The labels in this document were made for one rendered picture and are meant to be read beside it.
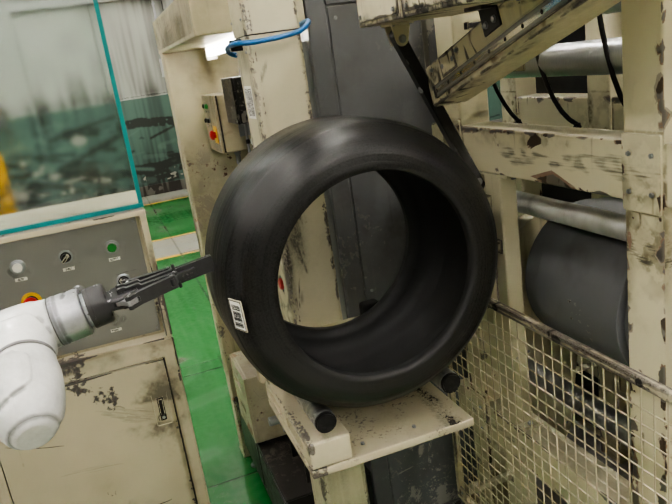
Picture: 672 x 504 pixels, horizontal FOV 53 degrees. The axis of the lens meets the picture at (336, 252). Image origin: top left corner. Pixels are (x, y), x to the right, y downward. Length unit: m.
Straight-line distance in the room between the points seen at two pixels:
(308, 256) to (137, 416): 0.73
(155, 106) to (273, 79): 8.85
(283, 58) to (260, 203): 0.48
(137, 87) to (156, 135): 0.72
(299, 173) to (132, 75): 9.31
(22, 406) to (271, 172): 0.54
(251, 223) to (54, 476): 1.15
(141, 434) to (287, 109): 1.03
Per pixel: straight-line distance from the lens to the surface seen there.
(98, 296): 1.27
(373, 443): 1.48
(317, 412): 1.38
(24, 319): 1.27
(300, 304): 1.67
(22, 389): 1.15
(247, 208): 1.21
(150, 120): 10.40
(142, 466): 2.13
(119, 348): 1.99
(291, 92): 1.59
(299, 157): 1.21
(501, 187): 1.78
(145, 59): 10.48
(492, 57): 1.40
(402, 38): 1.61
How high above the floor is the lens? 1.58
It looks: 16 degrees down
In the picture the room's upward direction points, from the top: 8 degrees counter-clockwise
